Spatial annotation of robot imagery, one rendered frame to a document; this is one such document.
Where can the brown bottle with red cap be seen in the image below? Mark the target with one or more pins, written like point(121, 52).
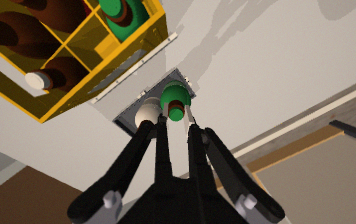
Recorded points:
point(61, 15)

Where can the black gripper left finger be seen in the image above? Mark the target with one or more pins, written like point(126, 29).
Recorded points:
point(101, 203)

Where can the dark grey tray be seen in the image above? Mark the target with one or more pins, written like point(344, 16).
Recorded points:
point(126, 120)

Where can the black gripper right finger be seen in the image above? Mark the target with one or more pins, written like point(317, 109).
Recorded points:
point(250, 200)

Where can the cream-white bottle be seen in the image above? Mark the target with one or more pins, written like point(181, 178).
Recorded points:
point(148, 112)

